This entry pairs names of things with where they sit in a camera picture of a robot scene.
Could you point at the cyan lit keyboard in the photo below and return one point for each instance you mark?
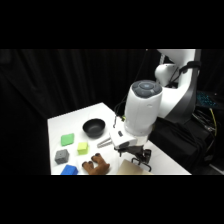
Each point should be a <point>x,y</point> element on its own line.
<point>206,100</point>

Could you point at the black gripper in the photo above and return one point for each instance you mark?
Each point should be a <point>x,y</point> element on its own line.
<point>133,151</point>

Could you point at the flat green block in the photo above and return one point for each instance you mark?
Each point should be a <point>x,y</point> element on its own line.
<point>67,139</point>

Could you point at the blue block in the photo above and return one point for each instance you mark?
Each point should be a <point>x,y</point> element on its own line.
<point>69,170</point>

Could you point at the brown plush toy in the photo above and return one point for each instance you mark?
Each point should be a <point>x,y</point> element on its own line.
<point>98,165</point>

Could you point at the black draped robot stand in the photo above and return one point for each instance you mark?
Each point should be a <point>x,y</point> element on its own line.
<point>181,143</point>

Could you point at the black bowl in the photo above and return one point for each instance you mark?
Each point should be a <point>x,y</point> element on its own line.
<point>94,128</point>

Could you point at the grey block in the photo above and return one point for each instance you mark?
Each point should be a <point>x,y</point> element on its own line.
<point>62,156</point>

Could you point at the black curtain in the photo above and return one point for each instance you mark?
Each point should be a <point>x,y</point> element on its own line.
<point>36,86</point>

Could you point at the lime green cube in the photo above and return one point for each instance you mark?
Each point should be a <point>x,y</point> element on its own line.
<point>82,148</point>

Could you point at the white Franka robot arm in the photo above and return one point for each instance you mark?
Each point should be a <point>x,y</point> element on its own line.
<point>143,106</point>

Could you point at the metal tongs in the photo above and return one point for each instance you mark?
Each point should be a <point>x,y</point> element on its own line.
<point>104,142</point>

